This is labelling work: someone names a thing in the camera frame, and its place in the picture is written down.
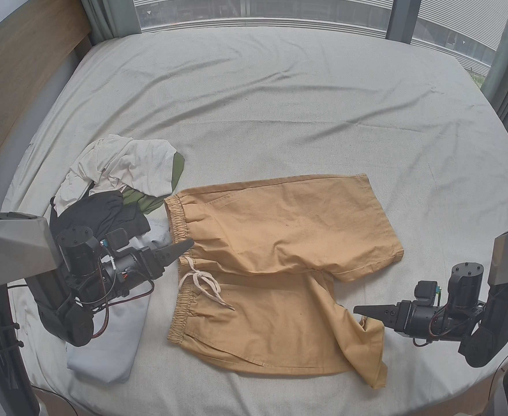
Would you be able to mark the pale grey garment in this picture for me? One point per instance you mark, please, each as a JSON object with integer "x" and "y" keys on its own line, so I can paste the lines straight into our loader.
{"x": 115, "y": 345}

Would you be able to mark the tan shorts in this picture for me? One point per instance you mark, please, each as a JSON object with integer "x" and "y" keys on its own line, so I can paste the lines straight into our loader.
{"x": 280, "y": 232}

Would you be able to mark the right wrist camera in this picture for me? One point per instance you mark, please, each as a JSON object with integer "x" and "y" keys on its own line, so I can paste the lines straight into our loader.
{"x": 426, "y": 292}

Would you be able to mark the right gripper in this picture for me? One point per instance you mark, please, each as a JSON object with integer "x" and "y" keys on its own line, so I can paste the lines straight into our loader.
{"x": 418, "y": 319}

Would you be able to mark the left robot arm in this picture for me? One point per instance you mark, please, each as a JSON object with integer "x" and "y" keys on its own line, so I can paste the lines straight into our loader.
{"x": 11, "y": 249}

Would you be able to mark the green garment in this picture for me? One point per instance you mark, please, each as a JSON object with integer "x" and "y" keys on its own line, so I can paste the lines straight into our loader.
{"x": 148, "y": 204}

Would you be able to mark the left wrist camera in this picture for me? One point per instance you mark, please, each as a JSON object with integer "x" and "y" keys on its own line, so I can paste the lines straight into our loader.
{"x": 116, "y": 238}

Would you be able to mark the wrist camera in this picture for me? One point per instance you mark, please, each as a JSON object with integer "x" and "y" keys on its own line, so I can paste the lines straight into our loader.
{"x": 426, "y": 292}
{"x": 116, "y": 238}

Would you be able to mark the white garment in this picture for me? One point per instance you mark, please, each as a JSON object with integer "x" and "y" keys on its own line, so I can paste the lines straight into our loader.
{"x": 128, "y": 163}

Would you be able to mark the black garment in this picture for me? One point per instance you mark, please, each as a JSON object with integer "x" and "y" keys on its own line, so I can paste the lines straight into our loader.
{"x": 89, "y": 210}

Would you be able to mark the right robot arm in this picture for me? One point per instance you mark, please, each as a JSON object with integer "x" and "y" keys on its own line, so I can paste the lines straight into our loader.
{"x": 466, "y": 284}

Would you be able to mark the bed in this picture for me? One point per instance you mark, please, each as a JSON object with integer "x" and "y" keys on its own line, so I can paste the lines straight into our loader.
{"x": 301, "y": 124}

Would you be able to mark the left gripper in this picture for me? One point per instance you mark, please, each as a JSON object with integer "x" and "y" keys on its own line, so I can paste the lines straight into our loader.
{"x": 137, "y": 267}

